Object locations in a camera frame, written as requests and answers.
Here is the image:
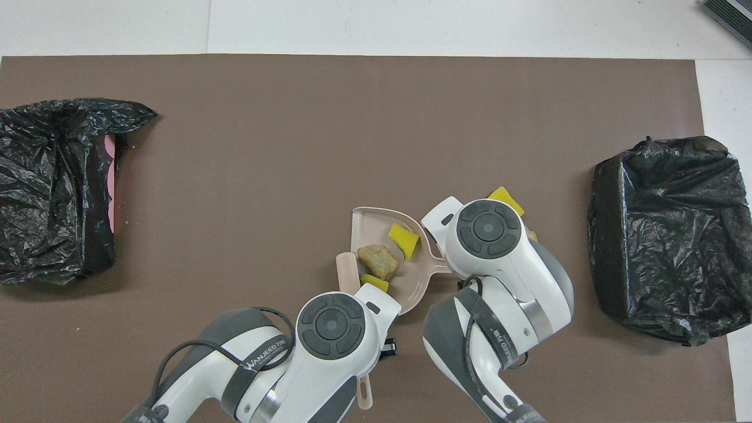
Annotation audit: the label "beige brush black bristles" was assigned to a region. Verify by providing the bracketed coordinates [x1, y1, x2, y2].
[335, 251, 374, 411]

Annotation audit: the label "crumpled black trash bag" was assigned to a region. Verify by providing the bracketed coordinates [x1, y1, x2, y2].
[0, 98, 158, 287]

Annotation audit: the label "pink plastic bin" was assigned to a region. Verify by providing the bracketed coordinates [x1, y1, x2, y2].
[101, 134, 120, 234]

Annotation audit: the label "dark grey ribbed object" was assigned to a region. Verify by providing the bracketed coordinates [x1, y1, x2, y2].
[702, 0, 752, 51]

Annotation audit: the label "brown table mat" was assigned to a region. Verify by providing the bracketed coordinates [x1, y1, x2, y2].
[0, 54, 738, 423]

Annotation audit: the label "beige plastic dustpan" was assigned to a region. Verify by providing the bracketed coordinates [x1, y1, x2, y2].
[351, 206, 456, 315]

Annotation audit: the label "black bag lined bin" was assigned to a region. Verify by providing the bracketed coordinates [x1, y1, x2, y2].
[587, 136, 752, 347]

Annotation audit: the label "pale beige stone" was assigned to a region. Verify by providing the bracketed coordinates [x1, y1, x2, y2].
[357, 244, 400, 280]

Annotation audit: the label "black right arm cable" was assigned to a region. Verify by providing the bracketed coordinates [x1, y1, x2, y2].
[461, 275, 529, 371]

